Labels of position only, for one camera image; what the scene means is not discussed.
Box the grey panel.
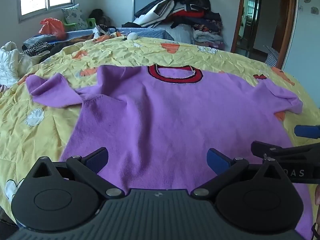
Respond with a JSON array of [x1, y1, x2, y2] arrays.
[[132, 0, 163, 22]]

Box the black white patterned clothes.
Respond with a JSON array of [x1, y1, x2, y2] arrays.
[[22, 34, 66, 57]]

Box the floral pillow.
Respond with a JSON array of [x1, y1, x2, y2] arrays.
[[61, 4, 90, 30]]

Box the dark bag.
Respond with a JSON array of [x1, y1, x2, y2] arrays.
[[89, 9, 112, 27]]

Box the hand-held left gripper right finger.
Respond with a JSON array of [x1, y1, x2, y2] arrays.
[[191, 148, 293, 201]]

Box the orange plastic bag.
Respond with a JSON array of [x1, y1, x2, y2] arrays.
[[38, 17, 67, 40]]

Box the checked cloth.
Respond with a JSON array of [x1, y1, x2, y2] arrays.
[[263, 45, 279, 67]]

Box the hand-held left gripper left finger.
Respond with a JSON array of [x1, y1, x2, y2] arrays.
[[24, 147, 125, 201]]

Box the yellow printed blanket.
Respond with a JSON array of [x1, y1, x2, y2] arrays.
[[0, 31, 320, 230]]

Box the purple knit sweater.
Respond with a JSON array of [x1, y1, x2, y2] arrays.
[[25, 64, 314, 240]]

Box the blue mat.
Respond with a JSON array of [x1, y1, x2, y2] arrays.
[[65, 26, 175, 42]]

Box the white quilted cloth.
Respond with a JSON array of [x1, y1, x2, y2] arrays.
[[0, 41, 38, 88]]

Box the green plastic chair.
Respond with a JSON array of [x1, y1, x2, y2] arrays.
[[62, 17, 97, 30]]

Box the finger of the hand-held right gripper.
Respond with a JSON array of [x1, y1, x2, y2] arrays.
[[294, 124, 320, 139], [251, 141, 320, 165]]

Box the person's right hand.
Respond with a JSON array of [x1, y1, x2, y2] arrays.
[[314, 184, 320, 232]]

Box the pile of clothes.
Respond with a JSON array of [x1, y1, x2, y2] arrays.
[[134, 0, 226, 52]]

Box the brown wooden door frame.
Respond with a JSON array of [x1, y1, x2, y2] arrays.
[[230, 0, 298, 68]]

